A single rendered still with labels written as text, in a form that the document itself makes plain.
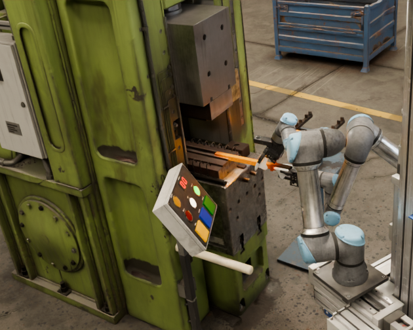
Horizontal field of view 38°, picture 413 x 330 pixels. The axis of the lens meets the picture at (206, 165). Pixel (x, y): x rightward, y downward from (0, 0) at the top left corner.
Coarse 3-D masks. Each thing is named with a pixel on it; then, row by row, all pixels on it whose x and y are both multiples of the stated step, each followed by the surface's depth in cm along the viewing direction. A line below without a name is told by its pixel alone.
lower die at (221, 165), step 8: (192, 144) 338; (200, 144) 337; (192, 152) 330; (200, 152) 328; (224, 152) 326; (232, 152) 325; (200, 160) 322; (208, 160) 320; (216, 160) 319; (224, 160) 318; (192, 168) 322; (208, 168) 315; (216, 168) 314; (224, 168) 316; (232, 168) 323; (216, 176) 314; (224, 176) 318
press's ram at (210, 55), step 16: (176, 16) 285; (192, 16) 282; (208, 16) 279; (224, 16) 289; (176, 32) 277; (192, 32) 272; (208, 32) 281; (224, 32) 292; (176, 48) 281; (192, 48) 276; (208, 48) 283; (224, 48) 294; (176, 64) 286; (192, 64) 281; (208, 64) 286; (224, 64) 297; (176, 80) 291; (192, 80) 285; (208, 80) 288; (224, 80) 300; (192, 96) 290; (208, 96) 291
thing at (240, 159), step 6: (222, 156) 320; (228, 156) 318; (234, 156) 317; (240, 156) 316; (246, 162) 312; (252, 162) 310; (270, 162) 307; (276, 162) 306; (270, 168) 304; (288, 168) 299
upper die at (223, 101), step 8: (224, 96) 303; (184, 104) 302; (208, 104) 293; (216, 104) 298; (224, 104) 304; (232, 104) 310; (184, 112) 305; (192, 112) 302; (200, 112) 299; (208, 112) 296; (216, 112) 300
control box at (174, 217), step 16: (176, 176) 268; (192, 176) 280; (160, 192) 265; (176, 192) 261; (192, 192) 273; (160, 208) 252; (176, 208) 255; (192, 208) 266; (176, 224) 254; (192, 224) 259; (192, 240) 258; (192, 256) 262
